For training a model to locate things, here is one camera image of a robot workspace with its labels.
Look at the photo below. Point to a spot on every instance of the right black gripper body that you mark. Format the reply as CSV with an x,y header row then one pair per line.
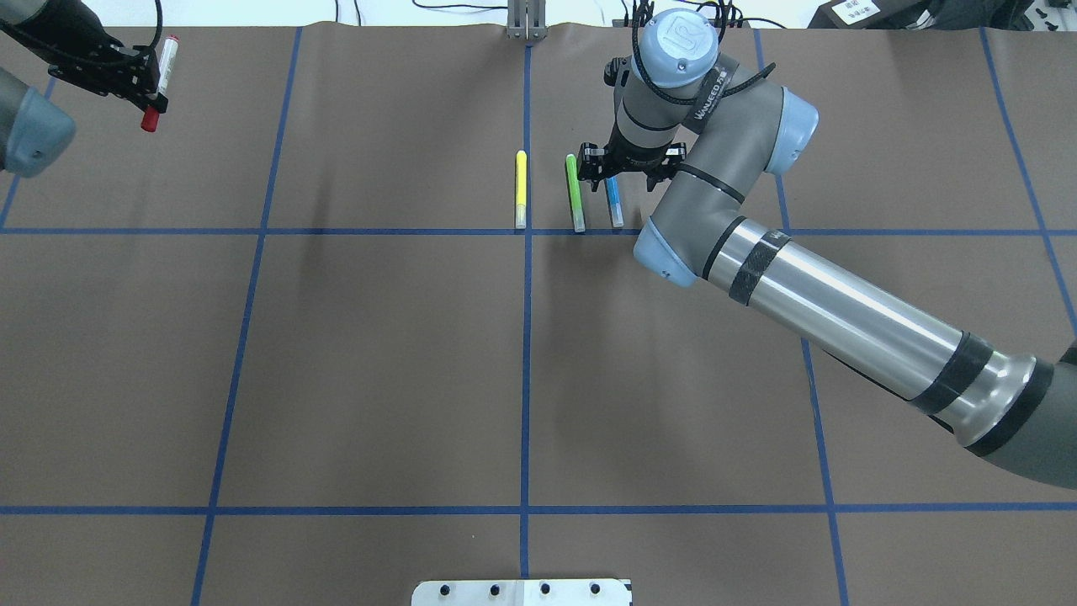
x,y
633,156

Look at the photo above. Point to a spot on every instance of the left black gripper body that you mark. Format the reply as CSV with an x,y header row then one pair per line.
x,y
77,35

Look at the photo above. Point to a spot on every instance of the blue marker pen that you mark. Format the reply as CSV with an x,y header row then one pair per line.
x,y
614,202

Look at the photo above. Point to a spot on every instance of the red marker pen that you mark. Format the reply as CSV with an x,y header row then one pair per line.
x,y
166,62

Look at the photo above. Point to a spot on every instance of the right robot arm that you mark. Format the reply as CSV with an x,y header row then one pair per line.
x,y
688,115

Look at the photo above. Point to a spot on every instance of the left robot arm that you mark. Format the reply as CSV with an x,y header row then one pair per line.
x,y
70,38

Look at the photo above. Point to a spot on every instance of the green marker pen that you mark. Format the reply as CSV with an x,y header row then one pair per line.
x,y
577,214

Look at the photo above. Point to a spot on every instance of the yellow marker pen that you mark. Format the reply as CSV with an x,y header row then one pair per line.
x,y
521,190

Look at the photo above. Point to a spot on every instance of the black power adapter box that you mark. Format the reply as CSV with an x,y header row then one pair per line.
x,y
867,14

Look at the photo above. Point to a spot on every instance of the brown paper table mat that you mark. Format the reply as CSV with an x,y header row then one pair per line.
x,y
292,349

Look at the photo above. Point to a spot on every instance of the aluminium frame post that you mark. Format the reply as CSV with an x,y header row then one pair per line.
x,y
526,20

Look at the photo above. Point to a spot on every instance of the white pedestal base plate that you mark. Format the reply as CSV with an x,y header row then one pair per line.
x,y
548,591

